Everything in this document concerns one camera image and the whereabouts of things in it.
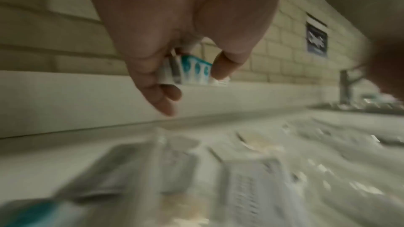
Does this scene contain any person's left hand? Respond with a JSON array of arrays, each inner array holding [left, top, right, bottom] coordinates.
[[78, 0, 287, 118]]

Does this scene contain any person's right hand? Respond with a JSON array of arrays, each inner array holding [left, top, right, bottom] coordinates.
[[366, 35, 404, 101]]

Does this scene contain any steel faucet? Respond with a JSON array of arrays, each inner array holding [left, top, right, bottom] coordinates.
[[339, 69, 367, 106]]

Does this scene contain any white backsplash upstand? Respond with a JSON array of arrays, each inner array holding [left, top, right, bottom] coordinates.
[[0, 69, 348, 140]]

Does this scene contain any dark blue wall sign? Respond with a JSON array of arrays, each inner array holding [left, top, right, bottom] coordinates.
[[305, 13, 329, 58]]

